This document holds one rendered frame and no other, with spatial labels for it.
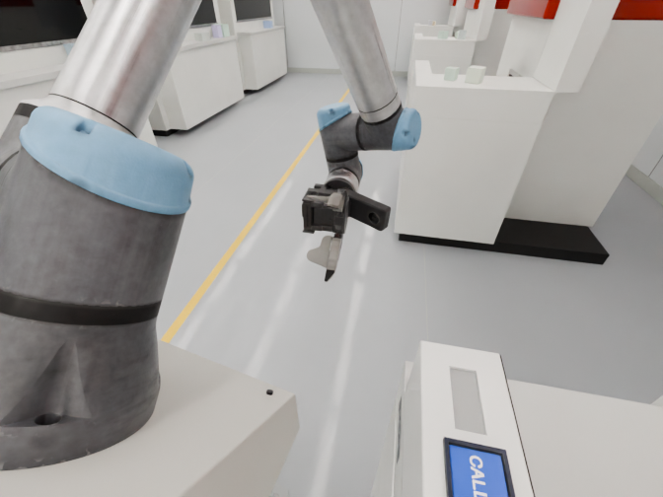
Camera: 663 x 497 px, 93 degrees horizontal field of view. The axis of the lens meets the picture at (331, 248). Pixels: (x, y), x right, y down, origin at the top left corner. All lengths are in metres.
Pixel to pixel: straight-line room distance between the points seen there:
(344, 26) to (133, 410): 0.51
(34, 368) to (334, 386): 1.27
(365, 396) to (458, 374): 1.06
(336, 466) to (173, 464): 1.09
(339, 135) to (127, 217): 0.50
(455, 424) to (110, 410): 0.31
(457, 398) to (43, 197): 0.40
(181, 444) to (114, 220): 0.18
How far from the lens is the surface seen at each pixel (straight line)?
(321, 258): 0.58
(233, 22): 6.14
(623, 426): 0.66
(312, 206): 0.57
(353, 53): 0.55
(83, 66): 0.44
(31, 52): 3.47
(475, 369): 0.42
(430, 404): 0.38
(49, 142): 0.28
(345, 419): 1.41
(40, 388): 0.29
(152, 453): 0.31
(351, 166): 0.73
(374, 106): 0.59
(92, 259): 0.27
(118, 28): 0.46
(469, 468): 0.37
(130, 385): 0.30
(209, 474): 0.30
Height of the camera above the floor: 1.29
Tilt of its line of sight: 38 degrees down
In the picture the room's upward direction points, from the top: straight up
